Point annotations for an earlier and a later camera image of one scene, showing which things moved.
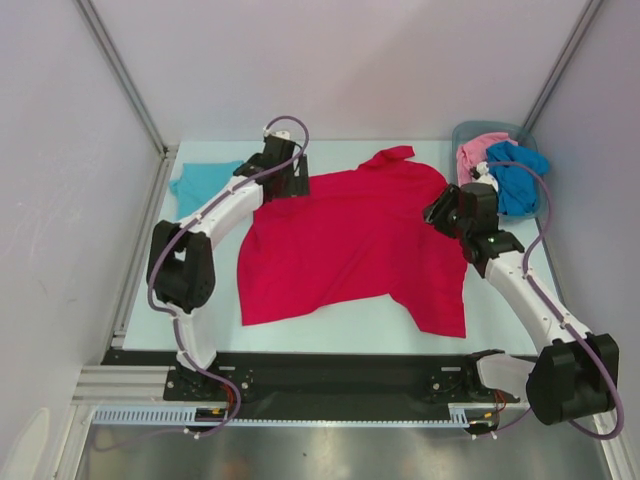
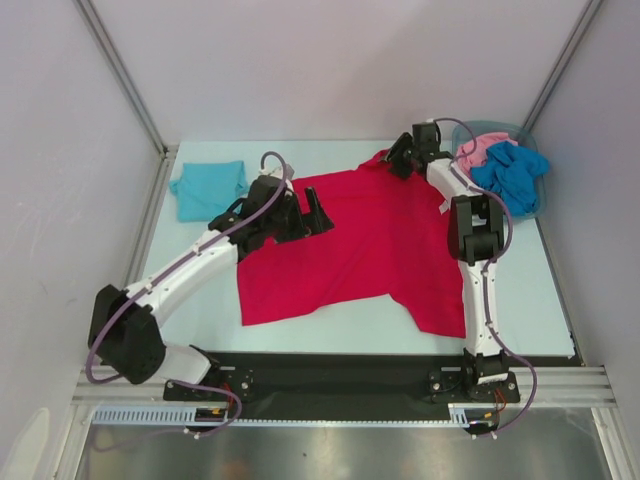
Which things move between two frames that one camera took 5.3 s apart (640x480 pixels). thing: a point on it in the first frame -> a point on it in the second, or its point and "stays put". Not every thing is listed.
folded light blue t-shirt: [198, 180] stays put
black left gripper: [297, 185] -> [313, 222]
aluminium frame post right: [592, 8] stays put
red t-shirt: [362, 232] stays put
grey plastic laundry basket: [465, 129] stays put
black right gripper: [439, 212] -> [405, 155]
